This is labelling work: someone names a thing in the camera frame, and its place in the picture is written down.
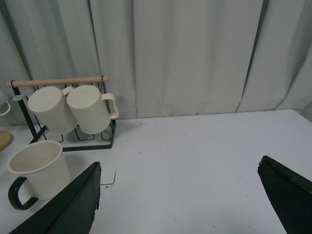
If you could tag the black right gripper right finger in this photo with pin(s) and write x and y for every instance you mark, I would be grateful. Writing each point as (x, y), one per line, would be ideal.
(290, 195)

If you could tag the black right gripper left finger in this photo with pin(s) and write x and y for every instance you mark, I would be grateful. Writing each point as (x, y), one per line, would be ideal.
(72, 211)

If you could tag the cream mug black handle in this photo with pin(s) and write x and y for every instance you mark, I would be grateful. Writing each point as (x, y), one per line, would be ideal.
(43, 168)

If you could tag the wooden mug tree stand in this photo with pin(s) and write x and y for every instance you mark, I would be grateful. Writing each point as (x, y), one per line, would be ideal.
(6, 139)

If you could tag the cream ribbed mug right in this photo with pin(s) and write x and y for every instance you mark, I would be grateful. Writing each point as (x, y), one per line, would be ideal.
(92, 110)

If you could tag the cream ribbed mug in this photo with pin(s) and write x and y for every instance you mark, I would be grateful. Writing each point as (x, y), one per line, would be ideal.
(49, 104)
(92, 110)

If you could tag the cream ribbed mug left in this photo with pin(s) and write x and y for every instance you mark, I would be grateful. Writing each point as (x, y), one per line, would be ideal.
(49, 104)

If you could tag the white mug on tree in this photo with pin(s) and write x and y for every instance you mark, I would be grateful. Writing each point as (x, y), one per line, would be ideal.
(5, 105)

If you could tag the grey curtain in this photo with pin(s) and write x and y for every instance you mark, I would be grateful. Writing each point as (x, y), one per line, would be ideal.
(167, 57)

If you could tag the black wire cup rack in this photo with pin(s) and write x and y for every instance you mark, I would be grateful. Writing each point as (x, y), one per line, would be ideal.
(67, 82)

